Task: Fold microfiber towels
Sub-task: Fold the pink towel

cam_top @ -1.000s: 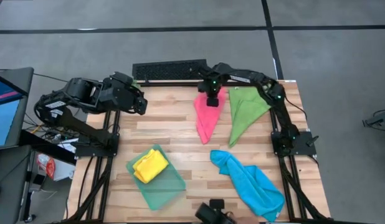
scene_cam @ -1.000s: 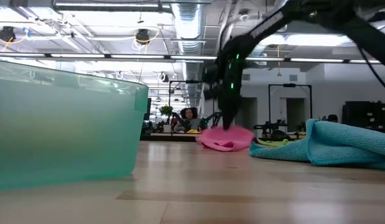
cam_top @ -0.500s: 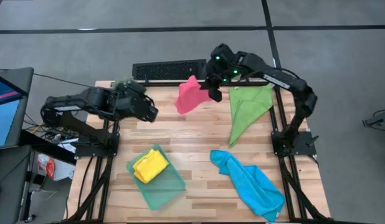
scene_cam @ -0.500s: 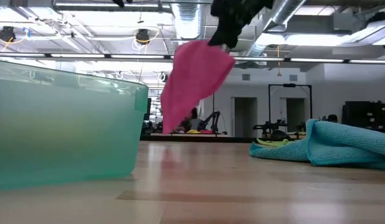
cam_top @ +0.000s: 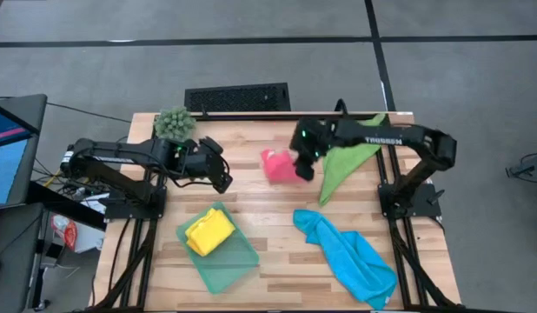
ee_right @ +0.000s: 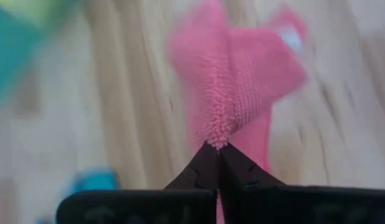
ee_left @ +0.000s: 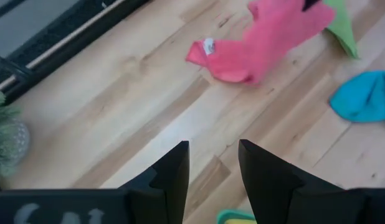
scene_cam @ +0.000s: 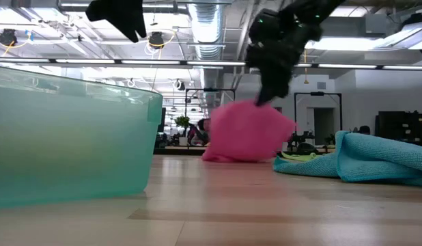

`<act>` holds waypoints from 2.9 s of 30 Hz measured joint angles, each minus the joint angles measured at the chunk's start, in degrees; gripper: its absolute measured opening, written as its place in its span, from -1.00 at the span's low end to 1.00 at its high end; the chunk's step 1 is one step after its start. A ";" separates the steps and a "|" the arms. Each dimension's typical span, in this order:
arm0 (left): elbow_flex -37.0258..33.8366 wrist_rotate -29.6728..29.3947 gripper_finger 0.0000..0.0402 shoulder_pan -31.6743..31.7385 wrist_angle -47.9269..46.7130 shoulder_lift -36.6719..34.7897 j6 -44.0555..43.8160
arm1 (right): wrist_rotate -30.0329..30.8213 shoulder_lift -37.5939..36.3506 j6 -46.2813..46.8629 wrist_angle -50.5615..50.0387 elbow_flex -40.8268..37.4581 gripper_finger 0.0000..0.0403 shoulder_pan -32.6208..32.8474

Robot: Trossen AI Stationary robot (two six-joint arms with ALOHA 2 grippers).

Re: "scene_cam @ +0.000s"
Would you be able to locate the pink microfiber towel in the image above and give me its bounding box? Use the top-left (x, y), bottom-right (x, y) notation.
top-left (201, 99), bottom-right (298, 164)

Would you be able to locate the black aluminium table frame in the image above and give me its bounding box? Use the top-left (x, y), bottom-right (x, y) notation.
top-left (154, 146), bottom-right (207, 156)

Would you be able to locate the black storage cabinet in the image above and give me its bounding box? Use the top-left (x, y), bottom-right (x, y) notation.
top-left (375, 110), bottom-right (422, 148)

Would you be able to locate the green microfiber towel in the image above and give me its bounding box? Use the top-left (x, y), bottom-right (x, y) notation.
top-left (281, 150), bottom-right (318, 163)

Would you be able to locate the black ceiling-hung device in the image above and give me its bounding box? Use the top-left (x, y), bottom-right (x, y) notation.
top-left (148, 31), bottom-right (165, 50)
top-left (0, 28), bottom-right (18, 47)

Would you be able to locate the teal translucent plastic bin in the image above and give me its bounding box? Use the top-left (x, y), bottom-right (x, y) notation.
top-left (0, 64), bottom-right (164, 210)

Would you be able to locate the black flat panel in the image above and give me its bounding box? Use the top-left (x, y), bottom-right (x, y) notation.
top-left (157, 107), bottom-right (167, 133)

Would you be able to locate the potted plant white pot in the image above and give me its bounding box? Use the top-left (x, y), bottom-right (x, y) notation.
top-left (174, 115), bottom-right (192, 147)

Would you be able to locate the blue microfiber towel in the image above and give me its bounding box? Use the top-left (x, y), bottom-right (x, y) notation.
top-left (272, 130), bottom-right (422, 188)

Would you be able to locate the yellow hanging cord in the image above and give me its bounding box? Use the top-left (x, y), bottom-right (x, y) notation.
top-left (303, 49), bottom-right (309, 85)

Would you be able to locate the silver ribbed ceiling duct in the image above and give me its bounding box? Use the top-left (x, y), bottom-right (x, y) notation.
top-left (186, 0), bottom-right (229, 62)

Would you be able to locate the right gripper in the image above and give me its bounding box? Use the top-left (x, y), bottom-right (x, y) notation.
top-left (247, 20), bottom-right (323, 105)

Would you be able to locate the right arm wrist camera box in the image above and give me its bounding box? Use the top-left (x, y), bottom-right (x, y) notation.
top-left (249, 9), bottom-right (284, 46)

